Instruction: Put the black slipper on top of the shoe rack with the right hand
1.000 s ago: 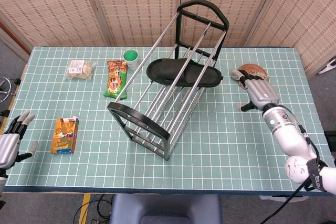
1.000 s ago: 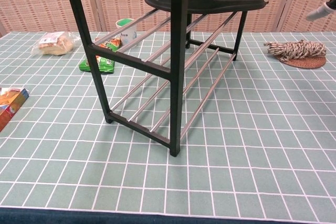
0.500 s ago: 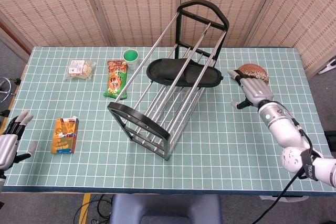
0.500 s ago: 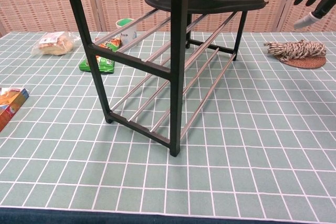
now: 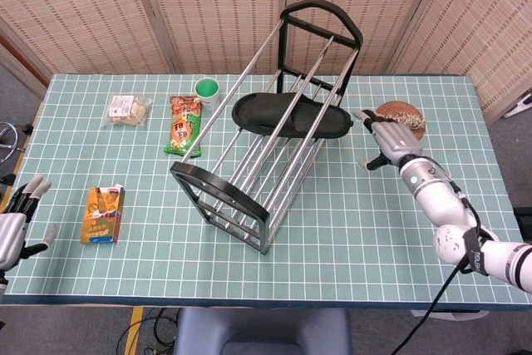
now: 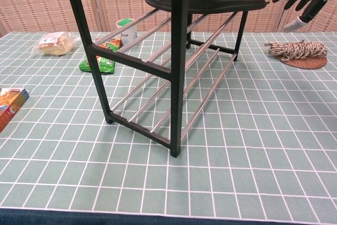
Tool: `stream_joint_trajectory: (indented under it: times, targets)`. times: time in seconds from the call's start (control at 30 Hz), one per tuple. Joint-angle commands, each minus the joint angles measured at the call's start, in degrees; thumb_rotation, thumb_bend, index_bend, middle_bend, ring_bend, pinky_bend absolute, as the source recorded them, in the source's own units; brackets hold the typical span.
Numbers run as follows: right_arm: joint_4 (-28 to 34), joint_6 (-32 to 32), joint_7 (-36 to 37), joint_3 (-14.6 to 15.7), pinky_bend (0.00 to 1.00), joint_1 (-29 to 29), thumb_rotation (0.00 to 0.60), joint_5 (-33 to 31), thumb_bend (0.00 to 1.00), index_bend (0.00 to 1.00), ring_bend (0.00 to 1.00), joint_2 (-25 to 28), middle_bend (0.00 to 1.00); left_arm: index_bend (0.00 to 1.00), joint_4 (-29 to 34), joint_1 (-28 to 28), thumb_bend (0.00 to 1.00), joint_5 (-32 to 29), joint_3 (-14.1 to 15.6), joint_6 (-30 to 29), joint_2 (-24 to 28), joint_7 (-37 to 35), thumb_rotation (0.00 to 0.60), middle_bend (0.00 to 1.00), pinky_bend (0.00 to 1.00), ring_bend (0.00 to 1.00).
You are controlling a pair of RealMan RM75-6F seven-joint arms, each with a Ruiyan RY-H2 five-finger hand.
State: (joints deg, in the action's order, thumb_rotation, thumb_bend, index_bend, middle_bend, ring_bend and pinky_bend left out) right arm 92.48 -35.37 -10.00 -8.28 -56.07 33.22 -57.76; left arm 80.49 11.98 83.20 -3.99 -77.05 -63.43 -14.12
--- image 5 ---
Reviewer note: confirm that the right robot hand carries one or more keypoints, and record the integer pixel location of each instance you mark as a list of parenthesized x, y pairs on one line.
[(395, 141)]

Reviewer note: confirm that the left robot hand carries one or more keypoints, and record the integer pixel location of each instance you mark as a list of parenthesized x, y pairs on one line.
[(10, 234)]

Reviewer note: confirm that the black rubber slipper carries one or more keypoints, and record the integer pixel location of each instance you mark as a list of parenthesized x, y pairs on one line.
[(262, 111)]

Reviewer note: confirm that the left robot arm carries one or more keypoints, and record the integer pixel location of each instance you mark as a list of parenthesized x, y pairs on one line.
[(2, 280)]

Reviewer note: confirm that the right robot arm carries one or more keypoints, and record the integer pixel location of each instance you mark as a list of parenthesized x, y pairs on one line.
[(440, 201)]

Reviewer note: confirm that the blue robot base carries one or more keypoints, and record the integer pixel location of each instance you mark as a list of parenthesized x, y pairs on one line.
[(262, 330)]

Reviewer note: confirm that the black metal shoe rack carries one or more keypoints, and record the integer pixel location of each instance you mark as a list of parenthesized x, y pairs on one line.
[(220, 182)]

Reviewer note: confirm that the round woven coaster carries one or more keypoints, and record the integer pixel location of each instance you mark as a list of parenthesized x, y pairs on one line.
[(395, 107)]

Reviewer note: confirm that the chrome stool base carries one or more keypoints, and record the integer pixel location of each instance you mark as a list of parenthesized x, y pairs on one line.
[(6, 141)]

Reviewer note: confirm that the orange carton box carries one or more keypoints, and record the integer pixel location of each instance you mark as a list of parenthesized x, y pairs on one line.
[(103, 215)]

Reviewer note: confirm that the white screen foot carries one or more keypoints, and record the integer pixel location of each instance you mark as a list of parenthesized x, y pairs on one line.
[(519, 106)]

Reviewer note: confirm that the green grid tablecloth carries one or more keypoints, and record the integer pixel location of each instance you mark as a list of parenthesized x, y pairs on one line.
[(332, 255)]

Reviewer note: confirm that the clear bag of pastries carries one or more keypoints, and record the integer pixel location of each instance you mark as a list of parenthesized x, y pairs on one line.
[(124, 111)]

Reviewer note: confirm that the white cup green lid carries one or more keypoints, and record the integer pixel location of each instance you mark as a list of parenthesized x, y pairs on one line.
[(207, 90)]

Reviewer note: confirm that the green snack bag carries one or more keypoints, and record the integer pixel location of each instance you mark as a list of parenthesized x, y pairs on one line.
[(183, 126)]

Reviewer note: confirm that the bamboo folding screen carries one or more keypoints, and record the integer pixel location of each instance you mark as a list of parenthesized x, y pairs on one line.
[(83, 10)]

